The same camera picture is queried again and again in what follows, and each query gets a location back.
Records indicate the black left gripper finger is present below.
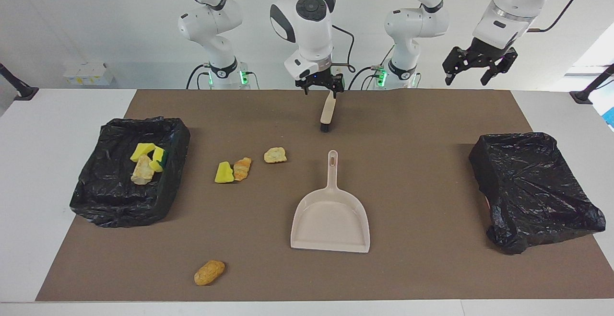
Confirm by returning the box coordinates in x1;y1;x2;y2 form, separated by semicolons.
442;47;473;85
481;50;519;86

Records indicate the beige hand brush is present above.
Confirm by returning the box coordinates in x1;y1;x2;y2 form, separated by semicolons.
320;91;337;133

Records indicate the yellow cracker piece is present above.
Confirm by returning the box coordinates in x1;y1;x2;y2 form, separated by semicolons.
264;147;288;164

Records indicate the orange croissant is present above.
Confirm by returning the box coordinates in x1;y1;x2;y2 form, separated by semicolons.
233;157;252;181

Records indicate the yellow sponge wedge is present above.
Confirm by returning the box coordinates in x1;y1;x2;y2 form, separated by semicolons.
214;161;235;184

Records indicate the beige plastic dustpan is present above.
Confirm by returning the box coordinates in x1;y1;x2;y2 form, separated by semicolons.
290;150;371;253

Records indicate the green and yellow sponge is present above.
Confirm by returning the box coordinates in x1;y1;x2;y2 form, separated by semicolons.
149;146;166;173

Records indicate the yellow notched sponge piece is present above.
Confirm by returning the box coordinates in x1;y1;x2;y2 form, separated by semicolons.
130;143;156;162

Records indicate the tan sponge piece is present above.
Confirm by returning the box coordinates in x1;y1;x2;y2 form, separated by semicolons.
131;155;155;186

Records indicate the golden bread roll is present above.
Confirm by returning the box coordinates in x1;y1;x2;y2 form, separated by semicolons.
194;259;226;286

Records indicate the bin with black bag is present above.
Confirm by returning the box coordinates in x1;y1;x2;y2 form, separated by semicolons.
469;132;606;255
70;117;191;228

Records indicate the black clamp stand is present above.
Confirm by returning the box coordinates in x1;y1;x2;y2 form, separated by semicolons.
0;63;39;101
570;63;614;105

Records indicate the brown table mat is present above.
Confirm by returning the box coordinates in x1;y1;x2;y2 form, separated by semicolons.
35;89;614;302

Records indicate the white cardboard box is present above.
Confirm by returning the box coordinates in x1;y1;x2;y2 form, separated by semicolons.
63;63;115;86

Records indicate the black base cable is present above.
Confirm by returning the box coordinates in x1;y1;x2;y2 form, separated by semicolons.
186;64;212;90
349;47;395;90

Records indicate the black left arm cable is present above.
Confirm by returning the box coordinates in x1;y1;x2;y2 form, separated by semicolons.
436;0;599;34

